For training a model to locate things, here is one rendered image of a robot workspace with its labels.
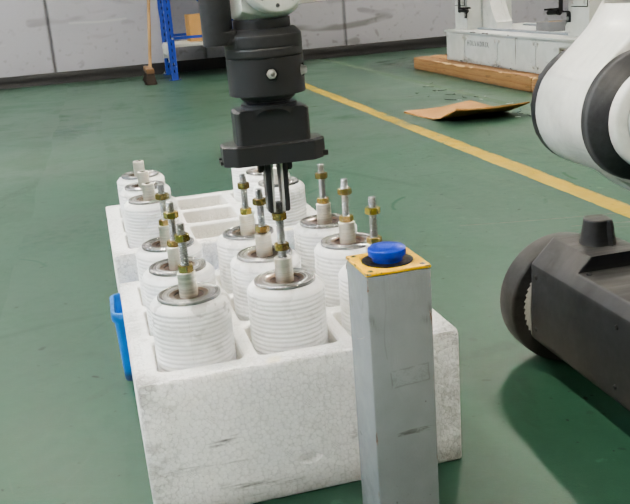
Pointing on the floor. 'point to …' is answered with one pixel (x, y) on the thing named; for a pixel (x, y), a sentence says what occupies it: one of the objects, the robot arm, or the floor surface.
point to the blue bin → (121, 333)
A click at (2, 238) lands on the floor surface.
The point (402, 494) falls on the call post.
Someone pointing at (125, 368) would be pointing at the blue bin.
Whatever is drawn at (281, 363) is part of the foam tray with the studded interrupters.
